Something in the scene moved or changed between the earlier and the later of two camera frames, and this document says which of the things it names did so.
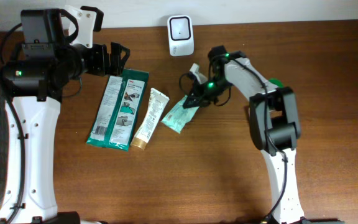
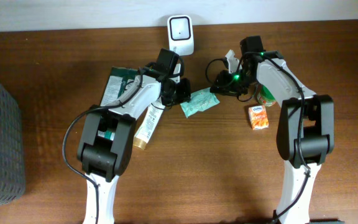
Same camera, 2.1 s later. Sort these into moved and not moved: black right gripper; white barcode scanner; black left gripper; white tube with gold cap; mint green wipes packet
Moved: mint green wipes packet; black right gripper; black left gripper
Not moved: white barcode scanner; white tube with gold cap
